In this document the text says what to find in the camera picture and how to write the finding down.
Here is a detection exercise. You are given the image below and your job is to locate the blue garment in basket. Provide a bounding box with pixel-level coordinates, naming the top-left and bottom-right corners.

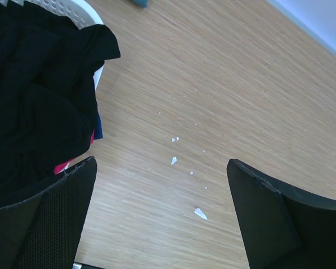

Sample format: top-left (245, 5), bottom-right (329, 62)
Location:
top-left (94, 114), bottom-right (103, 140)

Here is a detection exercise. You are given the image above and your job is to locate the pink garment in basket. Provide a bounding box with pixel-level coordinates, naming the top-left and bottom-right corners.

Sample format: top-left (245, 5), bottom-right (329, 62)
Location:
top-left (53, 132), bottom-right (95, 175)

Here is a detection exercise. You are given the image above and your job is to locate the folded teal t-shirt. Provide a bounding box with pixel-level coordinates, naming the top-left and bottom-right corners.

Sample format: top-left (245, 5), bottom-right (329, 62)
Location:
top-left (130, 0), bottom-right (148, 8)

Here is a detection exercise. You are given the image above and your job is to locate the white laundry basket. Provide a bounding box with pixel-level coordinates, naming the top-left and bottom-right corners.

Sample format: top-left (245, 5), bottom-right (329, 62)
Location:
top-left (0, 0), bottom-right (105, 91)

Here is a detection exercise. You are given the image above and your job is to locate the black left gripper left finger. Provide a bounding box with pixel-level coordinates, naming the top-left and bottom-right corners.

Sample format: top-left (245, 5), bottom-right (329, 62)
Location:
top-left (0, 156), bottom-right (97, 268)

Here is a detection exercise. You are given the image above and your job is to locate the white paper scrap small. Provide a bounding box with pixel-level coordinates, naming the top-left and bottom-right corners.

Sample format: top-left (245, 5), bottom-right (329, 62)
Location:
top-left (171, 156), bottom-right (177, 165)

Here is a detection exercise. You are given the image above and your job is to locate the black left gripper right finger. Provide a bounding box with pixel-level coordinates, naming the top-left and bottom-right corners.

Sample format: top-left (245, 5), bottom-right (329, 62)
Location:
top-left (227, 159), bottom-right (336, 268)

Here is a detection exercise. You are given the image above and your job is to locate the black t-shirt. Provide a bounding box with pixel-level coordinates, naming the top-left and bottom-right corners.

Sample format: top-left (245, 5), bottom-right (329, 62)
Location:
top-left (0, 1), bottom-right (120, 201)

